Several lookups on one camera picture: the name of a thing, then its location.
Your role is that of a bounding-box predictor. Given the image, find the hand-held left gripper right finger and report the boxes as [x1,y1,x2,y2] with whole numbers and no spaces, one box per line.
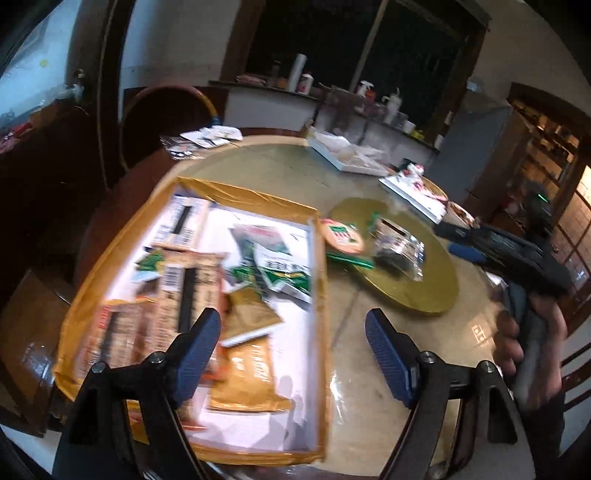
[365,309,518,480]

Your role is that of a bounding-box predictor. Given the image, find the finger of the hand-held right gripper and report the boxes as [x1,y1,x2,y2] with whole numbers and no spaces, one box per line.
[433,222,482,241]
[447,243,486,265]

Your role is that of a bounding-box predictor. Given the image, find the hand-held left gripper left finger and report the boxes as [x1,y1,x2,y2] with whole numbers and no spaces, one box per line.
[53,308,221,480]

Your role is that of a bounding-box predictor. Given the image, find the dark gold snack packet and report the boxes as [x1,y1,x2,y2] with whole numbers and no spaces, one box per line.
[207,339,295,412]

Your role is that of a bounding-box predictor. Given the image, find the clear dark snack packet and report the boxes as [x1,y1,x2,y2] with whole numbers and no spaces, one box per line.
[368,218,426,281]

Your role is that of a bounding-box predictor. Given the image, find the small gold snack packet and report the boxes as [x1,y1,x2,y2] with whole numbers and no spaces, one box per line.
[221,288,283,348]

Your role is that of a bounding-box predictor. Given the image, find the large orange barcode snack packet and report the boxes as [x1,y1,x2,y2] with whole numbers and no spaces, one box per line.
[154,251,229,335]

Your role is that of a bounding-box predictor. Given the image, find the brown orange snack packet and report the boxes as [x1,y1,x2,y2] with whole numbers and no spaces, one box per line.
[76,298,160,386]

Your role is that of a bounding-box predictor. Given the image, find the yellow taped cardboard tray box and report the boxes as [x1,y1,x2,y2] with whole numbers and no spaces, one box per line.
[53,175,331,464]

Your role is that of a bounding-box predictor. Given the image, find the green yellow snack packet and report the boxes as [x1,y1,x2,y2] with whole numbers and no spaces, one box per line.
[133,249,168,283]

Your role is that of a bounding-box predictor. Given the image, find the round orange snack packet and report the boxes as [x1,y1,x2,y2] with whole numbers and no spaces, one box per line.
[318,218,366,256]

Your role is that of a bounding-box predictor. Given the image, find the green white snack packet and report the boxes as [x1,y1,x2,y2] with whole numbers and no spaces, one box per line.
[231,256,315,304]

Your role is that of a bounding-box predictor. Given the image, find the dark green red-print snack packet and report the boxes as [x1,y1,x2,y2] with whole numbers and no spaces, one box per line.
[230,223,296,264]

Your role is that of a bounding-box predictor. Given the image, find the white labelled snack packet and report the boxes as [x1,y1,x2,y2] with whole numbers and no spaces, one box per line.
[150,194,211,247]

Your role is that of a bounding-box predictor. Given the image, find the person's right forearm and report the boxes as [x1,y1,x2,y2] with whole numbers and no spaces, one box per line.
[517,402,567,480]

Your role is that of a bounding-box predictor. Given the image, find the person's right hand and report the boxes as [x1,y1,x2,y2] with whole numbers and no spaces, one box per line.
[492,293,570,412]

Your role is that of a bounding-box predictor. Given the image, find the white bowl with leftovers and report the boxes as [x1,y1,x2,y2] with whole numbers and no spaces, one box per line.
[445,200,477,228]

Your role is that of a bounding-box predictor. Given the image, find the woven basket plate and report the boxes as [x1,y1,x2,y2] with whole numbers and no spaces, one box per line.
[416,178,450,200]

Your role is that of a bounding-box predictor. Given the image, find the glass paned door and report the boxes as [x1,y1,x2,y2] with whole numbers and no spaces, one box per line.
[558,166,591,289]

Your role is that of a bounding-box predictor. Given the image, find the white tray with red scraps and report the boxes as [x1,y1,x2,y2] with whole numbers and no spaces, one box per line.
[379,173,448,223]

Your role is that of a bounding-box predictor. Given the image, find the round golden turntable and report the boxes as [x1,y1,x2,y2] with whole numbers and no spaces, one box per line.
[328,196,459,318]

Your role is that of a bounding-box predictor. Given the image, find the red white wrapper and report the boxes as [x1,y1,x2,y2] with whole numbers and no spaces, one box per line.
[399,161,426,184]

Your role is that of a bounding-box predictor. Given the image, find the grey refrigerator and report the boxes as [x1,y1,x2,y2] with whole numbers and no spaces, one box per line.
[427,87,533,217]

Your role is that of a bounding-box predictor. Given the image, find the wooden shelf cabinet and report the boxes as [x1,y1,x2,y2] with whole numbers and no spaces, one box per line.
[507,82,591,217]

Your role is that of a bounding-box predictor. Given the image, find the white tray with food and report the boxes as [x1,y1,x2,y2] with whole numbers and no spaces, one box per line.
[307,130,391,175]

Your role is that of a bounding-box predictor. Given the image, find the white tumbler with straw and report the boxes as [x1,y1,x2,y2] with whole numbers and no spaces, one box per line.
[382,91,403,126]

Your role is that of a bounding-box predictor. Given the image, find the clear plastic chair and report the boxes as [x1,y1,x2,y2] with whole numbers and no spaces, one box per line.
[315,89,387,149]

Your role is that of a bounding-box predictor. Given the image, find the brown wooden chair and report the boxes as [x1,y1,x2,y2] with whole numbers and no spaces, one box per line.
[0,268,71,437]

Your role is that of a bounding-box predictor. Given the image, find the dark window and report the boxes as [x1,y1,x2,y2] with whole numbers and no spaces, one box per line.
[231,0,488,134]

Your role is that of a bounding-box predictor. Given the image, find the crumpled white tissue pile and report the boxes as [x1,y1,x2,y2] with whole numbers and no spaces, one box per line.
[180,125,243,149]

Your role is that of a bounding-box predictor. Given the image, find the white paper towel roll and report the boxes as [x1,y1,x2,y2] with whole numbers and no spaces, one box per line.
[288,53,308,93]

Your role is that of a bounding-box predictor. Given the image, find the dark window counter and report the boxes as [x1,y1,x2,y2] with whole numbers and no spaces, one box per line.
[210,80,440,151]

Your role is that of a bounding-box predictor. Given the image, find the dark wooden sideboard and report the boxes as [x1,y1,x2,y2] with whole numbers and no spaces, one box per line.
[0,104,114,296]

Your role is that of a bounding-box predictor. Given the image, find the round-backed brown chair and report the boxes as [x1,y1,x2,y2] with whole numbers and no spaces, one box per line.
[119,85,218,168]

